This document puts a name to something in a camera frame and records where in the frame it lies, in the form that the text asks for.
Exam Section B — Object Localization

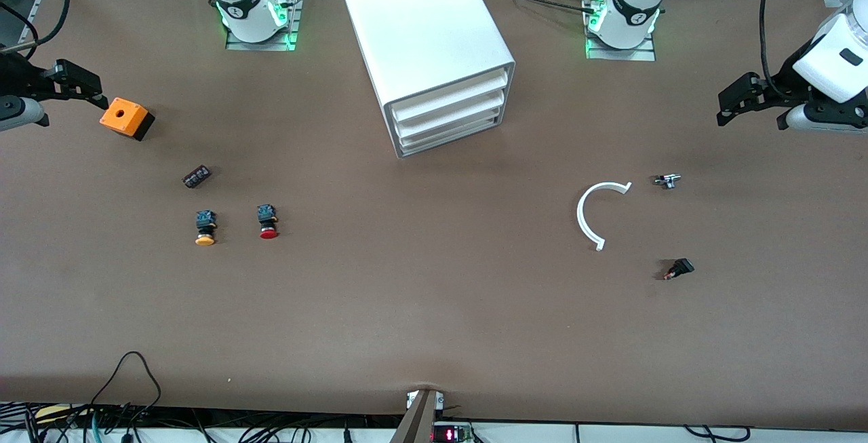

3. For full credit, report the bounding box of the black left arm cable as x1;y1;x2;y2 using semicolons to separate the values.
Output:
758;0;797;98

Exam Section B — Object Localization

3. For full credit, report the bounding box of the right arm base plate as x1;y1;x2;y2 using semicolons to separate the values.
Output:
226;0;300;52

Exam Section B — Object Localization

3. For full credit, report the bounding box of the orange box with hole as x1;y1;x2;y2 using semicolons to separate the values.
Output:
100;97;155;142

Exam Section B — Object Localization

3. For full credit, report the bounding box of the red digit display module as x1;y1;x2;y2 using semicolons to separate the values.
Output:
432;421;475;443

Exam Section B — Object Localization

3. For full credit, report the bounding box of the brown camera post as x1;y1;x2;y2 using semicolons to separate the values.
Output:
390;389;445;443

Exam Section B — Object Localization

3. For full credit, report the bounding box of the black cable at table edge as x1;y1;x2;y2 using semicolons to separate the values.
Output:
684;424;752;443

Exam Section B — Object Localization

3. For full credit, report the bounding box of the white curved plastic arc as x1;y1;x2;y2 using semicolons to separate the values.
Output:
576;181;633;252

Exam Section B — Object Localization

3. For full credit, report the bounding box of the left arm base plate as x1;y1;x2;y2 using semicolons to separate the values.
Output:
585;0;657;62

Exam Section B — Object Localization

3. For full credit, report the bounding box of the yellow push button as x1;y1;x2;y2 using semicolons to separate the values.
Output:
195;210;218;247

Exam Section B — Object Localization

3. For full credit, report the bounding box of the red push button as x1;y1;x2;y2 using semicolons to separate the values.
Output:
256;204;279;240

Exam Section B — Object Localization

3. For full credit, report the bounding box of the black looped cable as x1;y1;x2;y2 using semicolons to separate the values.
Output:
88;351;163;427

